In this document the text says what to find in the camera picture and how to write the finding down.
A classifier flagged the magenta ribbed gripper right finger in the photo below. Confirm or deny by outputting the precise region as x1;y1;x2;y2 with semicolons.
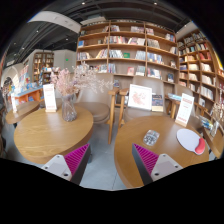
132;144;182;185

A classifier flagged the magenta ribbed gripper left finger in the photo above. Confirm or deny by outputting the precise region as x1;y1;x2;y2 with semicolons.
42;144;91;185

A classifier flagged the white mouse pad red rest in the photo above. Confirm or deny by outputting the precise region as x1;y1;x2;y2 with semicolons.
176;128;205;155

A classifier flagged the round wooden table right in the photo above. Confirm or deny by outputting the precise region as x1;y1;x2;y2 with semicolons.
114;116;209;188

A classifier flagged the round wooden table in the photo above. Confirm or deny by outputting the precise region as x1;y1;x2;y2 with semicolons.
114;116;209;188
14;106;93;164

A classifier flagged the round wooden table left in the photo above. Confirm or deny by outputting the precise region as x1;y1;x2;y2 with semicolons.
14;106;93;164

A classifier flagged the glass vase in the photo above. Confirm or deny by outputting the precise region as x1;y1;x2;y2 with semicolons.
62;94;77;122

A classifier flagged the small dark book on chair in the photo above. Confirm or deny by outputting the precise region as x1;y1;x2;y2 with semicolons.
152;95;163;112

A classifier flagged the beige wooden chair right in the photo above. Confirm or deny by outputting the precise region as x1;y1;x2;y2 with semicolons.
117;75;173;130

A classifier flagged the beige wooden chair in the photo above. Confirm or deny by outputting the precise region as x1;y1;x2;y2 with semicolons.
76;73;119;143
117;75;173;130

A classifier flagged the beige wooden chair left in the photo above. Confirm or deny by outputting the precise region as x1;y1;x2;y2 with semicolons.
76;73;119;143

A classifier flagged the white picture book on chair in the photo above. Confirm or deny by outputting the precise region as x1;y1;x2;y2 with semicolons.
128;84;152;110

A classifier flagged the white red table sign right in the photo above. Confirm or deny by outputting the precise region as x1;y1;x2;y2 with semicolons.
175;93;194;127

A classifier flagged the white red table sign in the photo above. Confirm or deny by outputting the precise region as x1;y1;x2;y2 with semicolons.
43;84;57;112
175;93;194;127

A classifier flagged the small wooden table far left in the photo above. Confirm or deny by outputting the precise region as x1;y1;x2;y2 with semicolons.
5;101;39;124

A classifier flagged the white red table sign left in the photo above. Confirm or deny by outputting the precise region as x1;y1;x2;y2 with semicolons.
43;84;57;112

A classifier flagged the dried pink flower bouquet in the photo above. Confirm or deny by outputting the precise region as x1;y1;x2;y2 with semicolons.
50;63;113;96

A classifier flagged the wooden bookshelf right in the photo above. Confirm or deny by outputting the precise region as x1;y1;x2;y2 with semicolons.
176;29;224;128

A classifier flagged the distant wooden bookshelf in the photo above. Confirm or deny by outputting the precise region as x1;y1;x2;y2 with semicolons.
33;52;54;86

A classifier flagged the large wooden bookshelf centre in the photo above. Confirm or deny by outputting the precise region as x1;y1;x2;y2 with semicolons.
75;19;181;88

